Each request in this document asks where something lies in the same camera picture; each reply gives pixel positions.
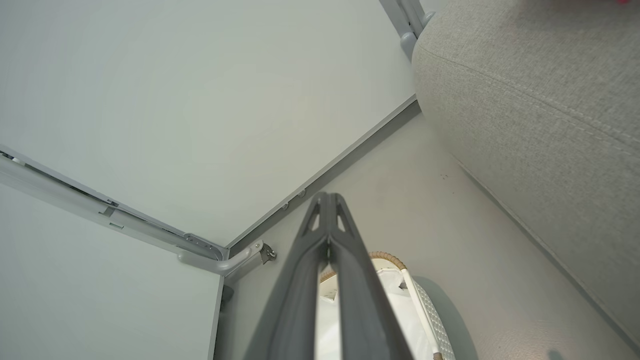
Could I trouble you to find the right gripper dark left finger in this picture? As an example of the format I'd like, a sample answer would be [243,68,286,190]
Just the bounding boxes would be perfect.
[244,191,332,360]

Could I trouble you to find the grey fabric sofa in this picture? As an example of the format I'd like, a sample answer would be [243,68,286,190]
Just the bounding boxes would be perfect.
[412,0,640,352]

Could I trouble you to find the white basket with wicker rim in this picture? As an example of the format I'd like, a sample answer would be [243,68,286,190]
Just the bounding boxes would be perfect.
[320,251,458,360]

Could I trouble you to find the grey metal partition rail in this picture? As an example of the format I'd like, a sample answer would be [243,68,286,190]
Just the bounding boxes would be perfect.
[0,145,229,261]

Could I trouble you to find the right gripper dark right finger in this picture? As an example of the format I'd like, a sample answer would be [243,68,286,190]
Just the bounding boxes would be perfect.
[327,191,415,360]

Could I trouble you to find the grey metal sofa leg frame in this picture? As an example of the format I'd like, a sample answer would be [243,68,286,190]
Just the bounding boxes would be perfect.
[380,0,436,59]

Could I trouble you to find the white basket liner cloth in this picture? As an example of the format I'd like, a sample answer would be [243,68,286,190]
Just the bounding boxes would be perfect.
[315,269,434,360]

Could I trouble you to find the grey metal partition foot tube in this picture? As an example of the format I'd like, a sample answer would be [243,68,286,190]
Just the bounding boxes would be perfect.
[177,240,277,277]

